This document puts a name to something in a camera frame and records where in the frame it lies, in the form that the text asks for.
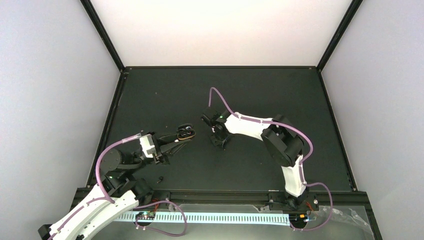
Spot clear plastic sheet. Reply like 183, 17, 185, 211
251, 204, 375, 240

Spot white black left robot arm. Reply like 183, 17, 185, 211
38, 126, 196, 240

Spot white slotted cable duct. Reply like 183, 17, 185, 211
115, 211, 290, 226

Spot black frame post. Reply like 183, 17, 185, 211
80, 0, 125, 72
316, 0, 363, 73

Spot black left rear frame post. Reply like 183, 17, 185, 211
80, 0, 125, 72

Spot black front mounting rail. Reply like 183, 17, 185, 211
72, 188, 370, 213

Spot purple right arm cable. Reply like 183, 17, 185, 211
208, 86, 333, 232

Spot black right rear frame post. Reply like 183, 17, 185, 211
316, 0, 363, 73

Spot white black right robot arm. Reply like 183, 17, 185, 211
201, 107, 308, 211

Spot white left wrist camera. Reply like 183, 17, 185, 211
139, 133, 157, 158

